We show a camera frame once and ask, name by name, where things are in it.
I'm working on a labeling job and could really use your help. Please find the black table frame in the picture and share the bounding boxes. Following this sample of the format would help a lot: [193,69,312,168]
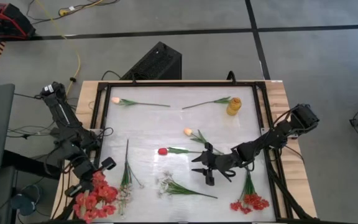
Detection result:
[54,80,316,224]

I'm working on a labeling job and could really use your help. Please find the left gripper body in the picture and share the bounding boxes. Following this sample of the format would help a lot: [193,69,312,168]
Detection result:
[64,155,101,197]

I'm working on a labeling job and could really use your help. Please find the black speaker box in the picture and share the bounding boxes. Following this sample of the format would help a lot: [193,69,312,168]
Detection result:
[119,41,183,81]

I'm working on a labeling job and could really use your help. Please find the peach artificial tulip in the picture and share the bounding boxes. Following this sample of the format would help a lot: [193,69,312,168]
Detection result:
[111,96,171,108]
[183,127,225,156]

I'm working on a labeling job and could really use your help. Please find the white artificial flower bunch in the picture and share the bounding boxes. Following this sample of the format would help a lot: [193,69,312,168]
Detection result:
[116,139,145,216]
[155,170,219,200]

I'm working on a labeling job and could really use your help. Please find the yellow floor cable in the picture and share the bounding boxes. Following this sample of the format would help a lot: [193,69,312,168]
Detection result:
[35,0,82,97]

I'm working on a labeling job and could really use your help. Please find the yellow glass vase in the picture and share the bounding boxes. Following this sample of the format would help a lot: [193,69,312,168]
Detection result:
[226,96,243,117]

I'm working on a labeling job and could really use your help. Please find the black speaker cable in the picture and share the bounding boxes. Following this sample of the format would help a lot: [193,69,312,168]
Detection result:
[100,70,122,82]

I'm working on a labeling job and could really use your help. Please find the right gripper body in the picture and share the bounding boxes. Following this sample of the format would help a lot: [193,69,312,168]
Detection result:
[203,142,241,187]

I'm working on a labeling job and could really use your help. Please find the black desk support beam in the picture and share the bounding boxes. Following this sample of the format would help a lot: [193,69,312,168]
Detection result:
[1,149,62,181]

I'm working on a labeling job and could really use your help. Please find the black floor cables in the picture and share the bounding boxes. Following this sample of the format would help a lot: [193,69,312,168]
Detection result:
[25,0,121,26]

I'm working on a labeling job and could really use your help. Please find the long-stemmed red blossom bunch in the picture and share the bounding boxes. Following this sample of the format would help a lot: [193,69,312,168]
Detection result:
[229,170,270,215]

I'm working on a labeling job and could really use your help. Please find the red and black case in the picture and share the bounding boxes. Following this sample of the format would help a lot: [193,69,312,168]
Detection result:
[0,1,37,40]

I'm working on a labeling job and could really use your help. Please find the blue-grey round stool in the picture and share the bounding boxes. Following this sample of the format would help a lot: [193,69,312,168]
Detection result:
[10,184,43,217]

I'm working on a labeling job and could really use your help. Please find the large red blossom bunch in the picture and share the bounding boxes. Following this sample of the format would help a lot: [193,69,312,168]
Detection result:
[72,170,119,224]

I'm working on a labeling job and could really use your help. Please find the black cable loop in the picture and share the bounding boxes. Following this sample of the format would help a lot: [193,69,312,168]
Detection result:
[226,70,237,85]

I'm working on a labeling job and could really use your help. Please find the black cable bundle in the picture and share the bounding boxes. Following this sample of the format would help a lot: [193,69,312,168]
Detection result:
[6,123,58,139]

